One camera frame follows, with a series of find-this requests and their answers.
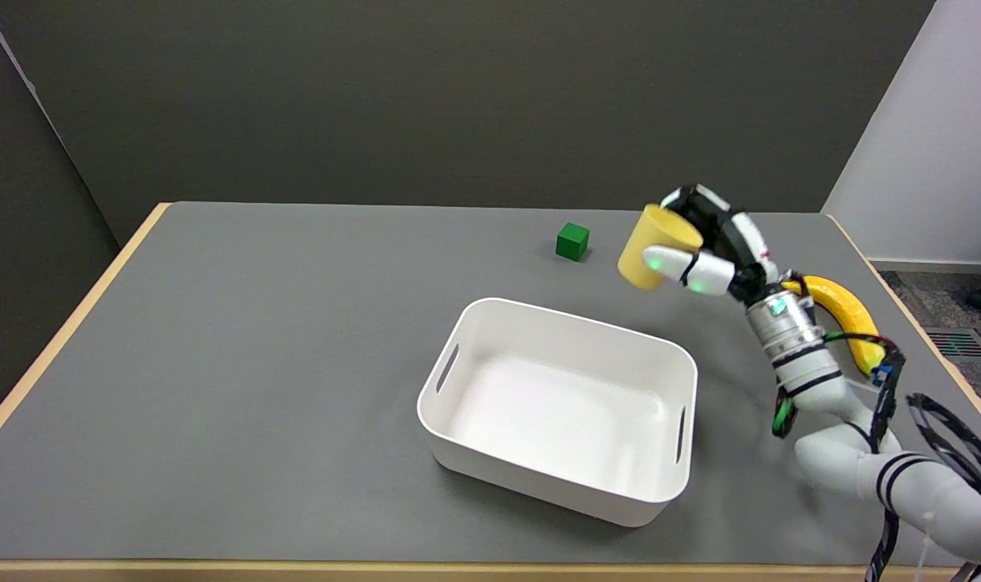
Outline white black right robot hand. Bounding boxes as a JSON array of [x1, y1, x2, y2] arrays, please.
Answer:
[[642, 183, 784, 306]]

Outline yellow plastic cup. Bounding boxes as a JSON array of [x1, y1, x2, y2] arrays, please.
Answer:
[[617, 204, 704, 291]]

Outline yellow banana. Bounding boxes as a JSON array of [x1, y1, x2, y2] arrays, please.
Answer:
[[782, 276, 885, 376]]

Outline green cube block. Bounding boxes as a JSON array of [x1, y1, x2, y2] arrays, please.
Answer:
[[556, 223, 590, 262]]

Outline white plastic storage bin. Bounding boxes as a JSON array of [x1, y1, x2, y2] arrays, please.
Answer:
[[417, 297, 698, 528]]

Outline floor vent grille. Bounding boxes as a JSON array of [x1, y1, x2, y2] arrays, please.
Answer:
[[924, 327, 981, 360]]

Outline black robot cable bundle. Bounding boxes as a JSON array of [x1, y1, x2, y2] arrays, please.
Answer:
[[772, 333, 981, 582]]

